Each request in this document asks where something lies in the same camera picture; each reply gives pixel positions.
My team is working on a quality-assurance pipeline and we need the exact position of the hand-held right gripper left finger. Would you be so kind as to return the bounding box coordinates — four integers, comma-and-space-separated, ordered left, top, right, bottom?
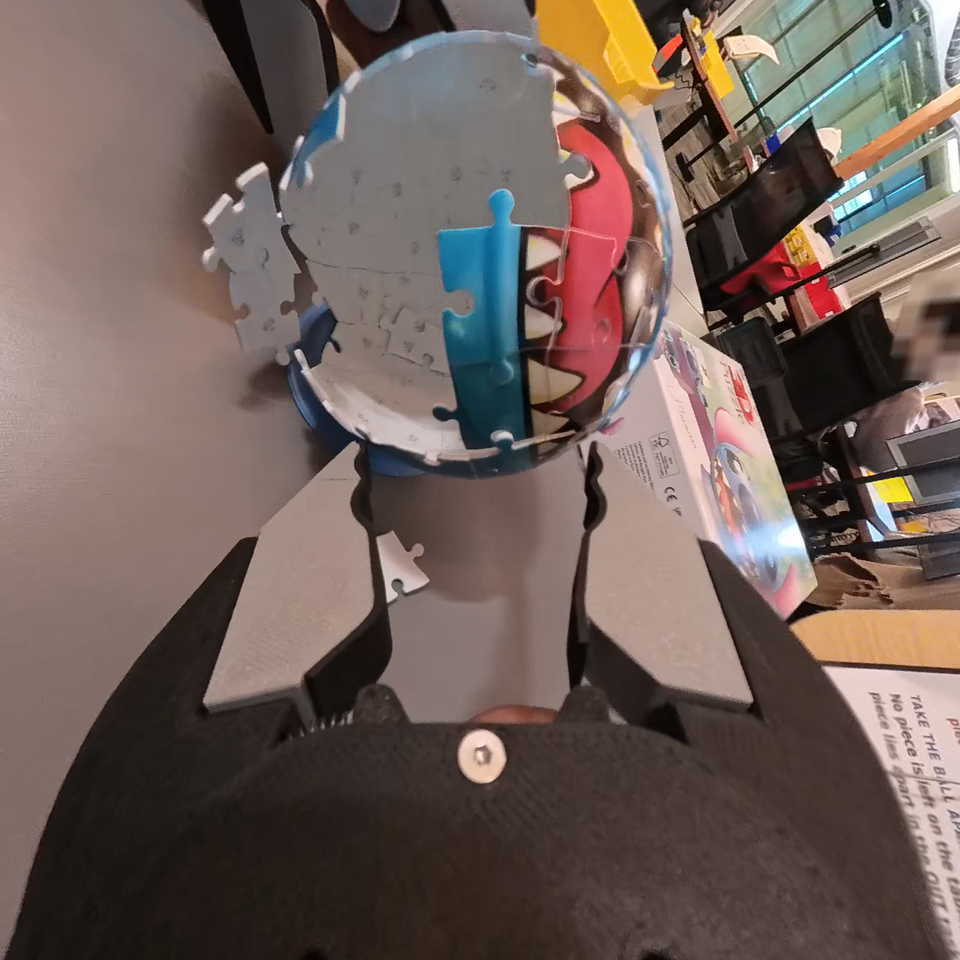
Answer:
201, 446, 395, 715

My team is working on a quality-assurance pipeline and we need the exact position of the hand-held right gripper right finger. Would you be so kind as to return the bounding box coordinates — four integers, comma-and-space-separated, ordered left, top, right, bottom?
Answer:
566, 441, 755, 723

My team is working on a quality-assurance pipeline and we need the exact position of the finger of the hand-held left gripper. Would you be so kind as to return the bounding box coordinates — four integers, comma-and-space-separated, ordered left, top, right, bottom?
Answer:
438, 0, 539, 33
247, 0, 343, 115

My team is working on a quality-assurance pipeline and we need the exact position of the white puzzle piece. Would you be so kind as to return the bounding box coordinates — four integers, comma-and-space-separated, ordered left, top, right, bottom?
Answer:
200, 160, 318, 367
374, 530, 433, 602

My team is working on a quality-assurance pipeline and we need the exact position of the blue puzzle ball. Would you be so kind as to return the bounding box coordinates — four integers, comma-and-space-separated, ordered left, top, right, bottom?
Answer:
278, 30, 675, 479

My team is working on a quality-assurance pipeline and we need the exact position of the printed puzzle box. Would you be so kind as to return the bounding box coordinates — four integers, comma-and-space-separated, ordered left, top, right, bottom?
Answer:
576, 321, 820, 621

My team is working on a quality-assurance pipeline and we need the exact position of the yellow plastic bin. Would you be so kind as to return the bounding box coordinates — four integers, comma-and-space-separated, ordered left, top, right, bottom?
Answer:
534, 0, 678, 108

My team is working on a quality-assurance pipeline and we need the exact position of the brown cloth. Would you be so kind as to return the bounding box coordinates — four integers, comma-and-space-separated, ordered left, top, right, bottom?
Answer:
808, 549, 895, 610

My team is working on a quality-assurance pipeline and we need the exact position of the black office chair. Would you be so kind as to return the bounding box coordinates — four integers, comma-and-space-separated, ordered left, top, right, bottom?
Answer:
684, 114, 846, 303
776, 291, 910, 453

